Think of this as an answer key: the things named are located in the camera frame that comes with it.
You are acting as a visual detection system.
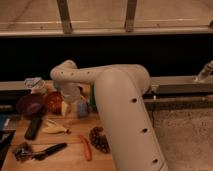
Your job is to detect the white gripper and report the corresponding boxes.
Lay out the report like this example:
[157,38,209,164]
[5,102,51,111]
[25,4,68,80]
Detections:
[61,84,80,117]

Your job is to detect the blue sponge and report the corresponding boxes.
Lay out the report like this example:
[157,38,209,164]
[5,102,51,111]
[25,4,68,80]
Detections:
[77,100,88,117]

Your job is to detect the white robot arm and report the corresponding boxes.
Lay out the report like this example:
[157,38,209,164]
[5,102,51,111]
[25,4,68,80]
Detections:
[50,60,169,171]

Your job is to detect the red bowl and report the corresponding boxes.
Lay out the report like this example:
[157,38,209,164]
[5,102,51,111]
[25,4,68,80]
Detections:
[45,91,63,114]

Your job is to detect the purple bowl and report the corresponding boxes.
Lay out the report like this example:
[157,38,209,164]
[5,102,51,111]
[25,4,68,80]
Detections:
[16,94,44,117]

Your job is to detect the banana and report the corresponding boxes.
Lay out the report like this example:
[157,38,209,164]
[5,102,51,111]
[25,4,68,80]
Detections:
[42,119,70,134]

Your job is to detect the green plastic tray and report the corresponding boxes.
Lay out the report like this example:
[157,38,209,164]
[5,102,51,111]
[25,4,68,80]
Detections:
[89,84,97,112]

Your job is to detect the black rectangular remote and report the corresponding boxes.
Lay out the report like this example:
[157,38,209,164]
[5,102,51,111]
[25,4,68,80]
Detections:
[24,117,42,140]

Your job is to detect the white crumpled packet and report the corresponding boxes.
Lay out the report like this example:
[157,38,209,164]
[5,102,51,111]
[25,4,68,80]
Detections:
[24,77,46,94]

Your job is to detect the bunch of dark grapes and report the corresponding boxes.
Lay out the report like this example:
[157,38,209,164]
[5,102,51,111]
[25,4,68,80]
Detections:
[89,126,110,153]

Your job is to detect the dark box at left edge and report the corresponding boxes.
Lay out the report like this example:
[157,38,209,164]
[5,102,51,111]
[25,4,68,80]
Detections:
[0,114,15,169]

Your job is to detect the crumpled dark foil wrapper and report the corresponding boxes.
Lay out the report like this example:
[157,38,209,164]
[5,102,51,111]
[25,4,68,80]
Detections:
[12,142,33,162]

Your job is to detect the black handled tool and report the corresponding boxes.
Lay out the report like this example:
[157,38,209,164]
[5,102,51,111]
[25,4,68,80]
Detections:
[33,143,67,160]

